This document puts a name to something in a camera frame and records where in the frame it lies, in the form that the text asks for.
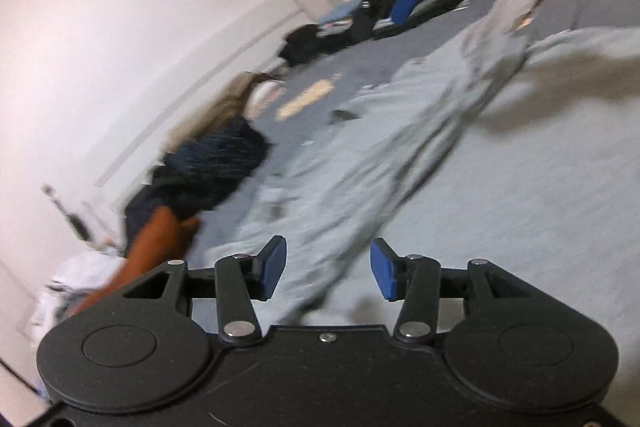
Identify folded clothes stack blue top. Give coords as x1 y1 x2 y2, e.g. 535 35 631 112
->
320 0 371 32

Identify black clothes pile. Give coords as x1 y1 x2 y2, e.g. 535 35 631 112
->
277 24 336 68

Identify white cloth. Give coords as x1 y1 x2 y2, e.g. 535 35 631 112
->
247 82 286 115

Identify orange-brown garment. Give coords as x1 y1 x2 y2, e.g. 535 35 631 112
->
65 204 201 318

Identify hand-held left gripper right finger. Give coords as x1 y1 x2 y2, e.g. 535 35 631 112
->
370 237 526 347

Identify khaki folded clothes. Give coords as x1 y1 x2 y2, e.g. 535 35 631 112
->
167 72 281 148

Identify black white pole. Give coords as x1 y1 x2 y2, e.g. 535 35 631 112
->
42 184 91 240

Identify dark navy knit sweater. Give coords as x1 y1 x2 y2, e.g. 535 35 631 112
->
122 114 273 253

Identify white headboard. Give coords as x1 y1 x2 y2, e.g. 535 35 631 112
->
95 0 321 188

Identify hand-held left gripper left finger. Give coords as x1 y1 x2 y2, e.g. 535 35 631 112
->
122 235 288 345

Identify light grey garment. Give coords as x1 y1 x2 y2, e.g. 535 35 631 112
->
192 0 640 427

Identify white clothes pile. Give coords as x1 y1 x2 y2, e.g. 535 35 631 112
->
30 252 126 338

